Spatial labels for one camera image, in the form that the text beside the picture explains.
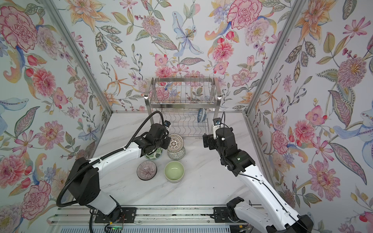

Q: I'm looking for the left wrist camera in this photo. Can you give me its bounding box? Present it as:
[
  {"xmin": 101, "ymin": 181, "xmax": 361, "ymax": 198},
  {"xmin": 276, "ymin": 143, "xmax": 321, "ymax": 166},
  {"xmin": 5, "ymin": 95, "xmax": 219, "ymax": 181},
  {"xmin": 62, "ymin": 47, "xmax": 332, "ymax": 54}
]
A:
[{"xmin": 163, "ymin": 120, "xmax": 171, "ymax": 128}]

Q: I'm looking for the aluminium corner post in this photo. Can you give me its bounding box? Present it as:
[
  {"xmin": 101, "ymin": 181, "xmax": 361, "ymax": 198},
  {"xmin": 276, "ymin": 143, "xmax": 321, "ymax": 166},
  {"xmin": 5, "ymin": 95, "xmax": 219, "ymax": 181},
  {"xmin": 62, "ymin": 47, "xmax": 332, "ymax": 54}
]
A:
[
  {"xmin": 41, "ymin": 0, "xmax": 113, "ymax": 117},
  {"xmin": 244, "ymin": 1, "xmax": 305, "ymax": 117}
]

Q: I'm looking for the blue floral bowl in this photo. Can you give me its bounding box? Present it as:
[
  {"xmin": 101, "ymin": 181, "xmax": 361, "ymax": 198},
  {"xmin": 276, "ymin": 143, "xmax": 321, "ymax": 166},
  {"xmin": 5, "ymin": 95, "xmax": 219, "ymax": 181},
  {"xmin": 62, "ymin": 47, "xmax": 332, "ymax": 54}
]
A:
[{"xmin": 197, "ymin": 108, "xmax": 207, "ymax": 123}]

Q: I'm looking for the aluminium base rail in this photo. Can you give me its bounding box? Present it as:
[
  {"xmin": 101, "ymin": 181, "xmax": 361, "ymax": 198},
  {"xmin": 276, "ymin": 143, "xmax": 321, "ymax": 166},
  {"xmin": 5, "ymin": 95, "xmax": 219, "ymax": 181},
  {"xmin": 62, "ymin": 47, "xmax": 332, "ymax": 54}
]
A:
[{"xmin": 46, "ymin": 204, "xmax": 298, "ymax": 226}]

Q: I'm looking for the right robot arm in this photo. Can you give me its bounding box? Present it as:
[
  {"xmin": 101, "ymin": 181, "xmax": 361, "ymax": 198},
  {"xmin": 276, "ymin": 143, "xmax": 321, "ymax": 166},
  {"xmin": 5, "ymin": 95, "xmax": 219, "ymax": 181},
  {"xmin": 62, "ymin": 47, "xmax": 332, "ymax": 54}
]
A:
[{"xmin": 203, "ymin": 126, "xmax": 314, "ymax": 233}]

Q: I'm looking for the light green bowl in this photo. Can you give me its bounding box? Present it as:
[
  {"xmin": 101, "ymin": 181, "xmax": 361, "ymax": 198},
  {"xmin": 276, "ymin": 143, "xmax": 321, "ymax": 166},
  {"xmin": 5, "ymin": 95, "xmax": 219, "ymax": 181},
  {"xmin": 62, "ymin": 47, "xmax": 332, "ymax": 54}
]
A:
[{"xmin": 164, "ymin": 161, "xmax": 185, "ymax": 183}]

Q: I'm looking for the purple ribbed bowl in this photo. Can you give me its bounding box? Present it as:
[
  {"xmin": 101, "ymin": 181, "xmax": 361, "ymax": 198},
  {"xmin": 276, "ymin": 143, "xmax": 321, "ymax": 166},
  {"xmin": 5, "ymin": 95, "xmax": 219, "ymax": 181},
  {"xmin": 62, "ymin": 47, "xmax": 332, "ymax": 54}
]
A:
[{"xmin": 137, "ymin": 161, "xmax": 157, "ymax": 181}]

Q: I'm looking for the green white patterned bowl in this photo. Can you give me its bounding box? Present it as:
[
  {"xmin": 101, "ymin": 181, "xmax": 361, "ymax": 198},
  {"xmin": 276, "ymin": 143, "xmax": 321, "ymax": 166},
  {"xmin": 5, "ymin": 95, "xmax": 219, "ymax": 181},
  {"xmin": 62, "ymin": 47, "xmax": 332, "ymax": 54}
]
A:
[{"xmin": 167, "ymin": 147, "xmax": 186, "ymax": 161}]

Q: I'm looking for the brown white patterned bowl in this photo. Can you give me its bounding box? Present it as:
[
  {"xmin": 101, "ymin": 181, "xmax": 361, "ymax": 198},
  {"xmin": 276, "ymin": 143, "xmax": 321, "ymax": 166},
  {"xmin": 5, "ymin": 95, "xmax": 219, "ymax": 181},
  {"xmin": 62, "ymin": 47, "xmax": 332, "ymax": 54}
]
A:
[{"xmin": 168, "ymin": 134, "xmax": 184, "ymax": 153}]

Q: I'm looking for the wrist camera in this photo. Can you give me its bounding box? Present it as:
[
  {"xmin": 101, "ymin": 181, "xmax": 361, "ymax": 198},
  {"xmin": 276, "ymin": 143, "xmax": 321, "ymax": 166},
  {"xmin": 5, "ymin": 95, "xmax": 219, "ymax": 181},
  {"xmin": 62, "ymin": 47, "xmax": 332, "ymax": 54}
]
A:
[
  {"xmin": 163, "ymin": 120, "xmax": 171, "ymax": 128},
  {"xmin": 212, "ymin": 117, "xmax": 222, "ymax": 139}
]

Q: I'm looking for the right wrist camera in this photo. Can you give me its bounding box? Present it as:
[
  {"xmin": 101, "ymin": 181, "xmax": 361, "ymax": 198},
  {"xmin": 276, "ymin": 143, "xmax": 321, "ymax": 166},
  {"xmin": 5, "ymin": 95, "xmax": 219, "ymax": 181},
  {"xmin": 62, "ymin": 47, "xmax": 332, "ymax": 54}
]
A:
[{"xmin": 212, "ymin": 117, "xmax": 222, "ymax": 139}]

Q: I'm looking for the steel two-tier dish rack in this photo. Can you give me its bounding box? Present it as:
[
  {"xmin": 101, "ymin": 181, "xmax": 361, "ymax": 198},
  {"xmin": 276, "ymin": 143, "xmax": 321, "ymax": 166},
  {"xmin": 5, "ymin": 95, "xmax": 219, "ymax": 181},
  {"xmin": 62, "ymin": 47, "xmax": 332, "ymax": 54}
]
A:
[{"xmin": 144, "ymin": 77, "xmax": 222, "ymax": 138}]

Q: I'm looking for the green leaf pattern bowl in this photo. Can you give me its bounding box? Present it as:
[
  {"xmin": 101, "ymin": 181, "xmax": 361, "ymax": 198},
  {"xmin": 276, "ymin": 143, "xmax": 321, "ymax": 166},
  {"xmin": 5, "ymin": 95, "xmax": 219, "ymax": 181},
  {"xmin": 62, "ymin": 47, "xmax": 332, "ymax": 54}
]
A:
[{"xmin": 145, "ymin": 148, "xmax": 163, "ymax": 161}]

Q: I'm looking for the right aluminium corner post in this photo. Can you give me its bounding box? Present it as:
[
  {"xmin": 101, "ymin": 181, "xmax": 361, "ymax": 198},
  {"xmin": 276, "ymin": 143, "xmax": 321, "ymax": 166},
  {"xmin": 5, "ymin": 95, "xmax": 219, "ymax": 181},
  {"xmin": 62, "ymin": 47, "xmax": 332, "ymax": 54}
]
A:
[{"xmin": 244, "ymin": 1, "xmax": 305, "ymax": 117}]

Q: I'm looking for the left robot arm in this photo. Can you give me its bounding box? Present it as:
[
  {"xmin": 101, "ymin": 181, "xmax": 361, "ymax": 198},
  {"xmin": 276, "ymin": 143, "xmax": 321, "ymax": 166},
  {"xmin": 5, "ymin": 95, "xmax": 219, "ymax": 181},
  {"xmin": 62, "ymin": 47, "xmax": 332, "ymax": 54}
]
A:
[{"xmin": 66, "ymin": 120, "xmax": 171, "ymax": 222}]

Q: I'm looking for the left aluminium corner post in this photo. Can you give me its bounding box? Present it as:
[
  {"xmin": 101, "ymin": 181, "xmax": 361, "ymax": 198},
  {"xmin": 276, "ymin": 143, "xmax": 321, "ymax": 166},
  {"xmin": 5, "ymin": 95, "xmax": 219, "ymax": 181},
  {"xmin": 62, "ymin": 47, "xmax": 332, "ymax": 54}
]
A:
[{"xmin": 41, "ymin": 0, "xmax": 113, "ymax": 117}]

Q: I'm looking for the black corrugated cable conduit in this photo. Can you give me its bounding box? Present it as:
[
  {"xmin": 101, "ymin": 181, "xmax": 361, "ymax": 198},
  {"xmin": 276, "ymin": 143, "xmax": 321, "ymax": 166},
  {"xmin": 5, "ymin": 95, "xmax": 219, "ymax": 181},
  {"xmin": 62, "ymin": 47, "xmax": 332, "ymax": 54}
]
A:
[{"xmin": 56, "ymin": 110, "xmax": 165, "ymax": 208}]

